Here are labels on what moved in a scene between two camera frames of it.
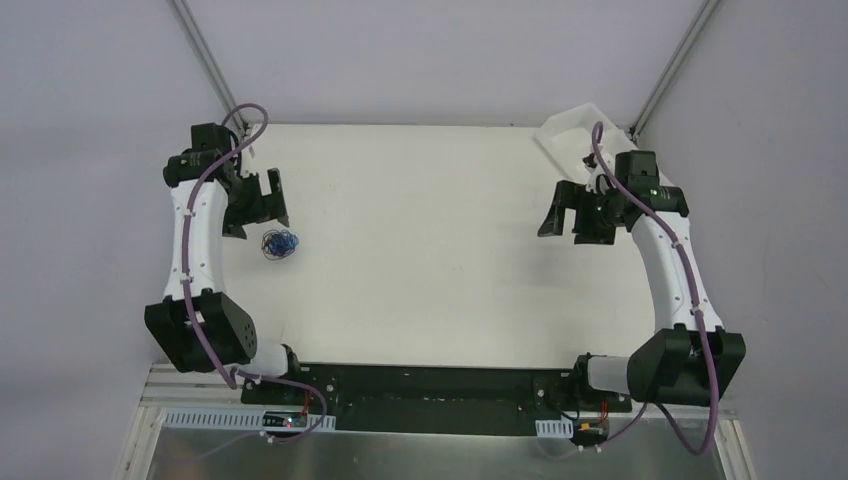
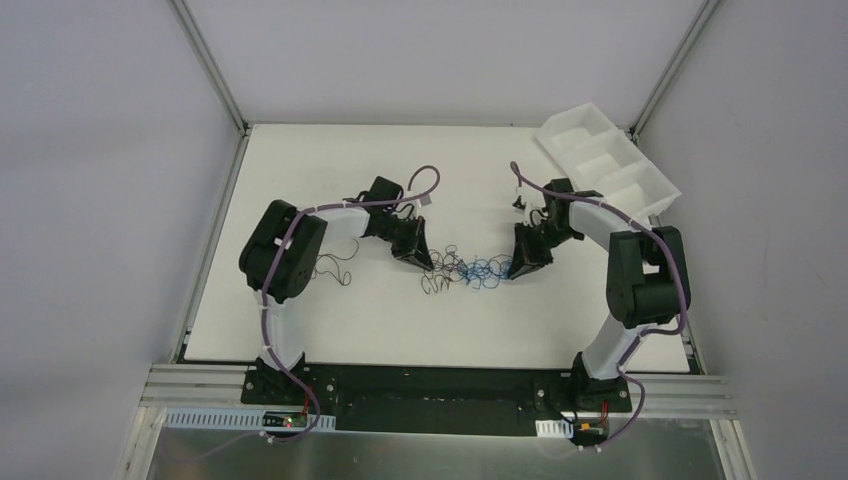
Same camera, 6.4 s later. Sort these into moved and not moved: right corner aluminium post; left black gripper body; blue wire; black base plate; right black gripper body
Moved: blue wire; left black gripper body; right black gripper body
Not moved: black base plate; right corner aluminium post
